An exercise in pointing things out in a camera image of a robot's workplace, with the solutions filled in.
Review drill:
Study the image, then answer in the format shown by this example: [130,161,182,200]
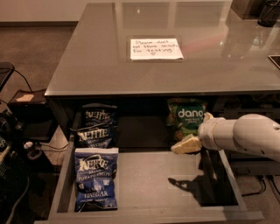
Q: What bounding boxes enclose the black floor cable right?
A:
[241,174,280,202]

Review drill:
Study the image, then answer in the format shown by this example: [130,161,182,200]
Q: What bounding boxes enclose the middle dark Kettle chip bag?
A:
[71,124,115,149]

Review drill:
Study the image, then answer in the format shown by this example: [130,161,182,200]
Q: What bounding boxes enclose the grey cabinet with glossy counter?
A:
[44,0,280,141]

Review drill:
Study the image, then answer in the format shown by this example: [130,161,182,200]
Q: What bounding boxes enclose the white handwritten paper note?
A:
[130,38,184,60]

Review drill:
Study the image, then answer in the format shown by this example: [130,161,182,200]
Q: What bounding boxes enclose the black cylindrical cup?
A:
[257,0,280,27]

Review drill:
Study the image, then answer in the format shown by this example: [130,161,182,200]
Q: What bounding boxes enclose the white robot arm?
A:
[171,113,280,162]

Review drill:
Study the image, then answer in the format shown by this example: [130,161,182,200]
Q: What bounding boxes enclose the black equipment with cables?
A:
[0,61,45,224]

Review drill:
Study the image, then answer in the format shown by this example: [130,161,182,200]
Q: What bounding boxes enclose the black box with tan label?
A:
[8,89,58,143]

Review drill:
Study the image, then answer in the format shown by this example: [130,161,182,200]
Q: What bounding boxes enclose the front blue Kettle chip bag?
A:
[74,148,118,212]

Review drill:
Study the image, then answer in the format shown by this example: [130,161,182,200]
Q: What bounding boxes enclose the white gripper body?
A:
[198,117,236,151]

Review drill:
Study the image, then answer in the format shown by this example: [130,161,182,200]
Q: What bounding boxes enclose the dark kettle chip bag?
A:
[81,103,117,127]
[71,124,115,149]

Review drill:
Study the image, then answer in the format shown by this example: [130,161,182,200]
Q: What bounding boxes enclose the open grey top drawer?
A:
[34,139,263,224]

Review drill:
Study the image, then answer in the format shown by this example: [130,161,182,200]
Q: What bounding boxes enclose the dark flat device on counter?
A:
[268,55,280,69]

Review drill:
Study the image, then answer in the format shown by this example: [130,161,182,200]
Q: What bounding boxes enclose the back dark Kettle chip bag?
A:
[81,103,117,127]

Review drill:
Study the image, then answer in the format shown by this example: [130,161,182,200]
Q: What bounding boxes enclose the green dang rice chip bag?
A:
[166,98,207,141]

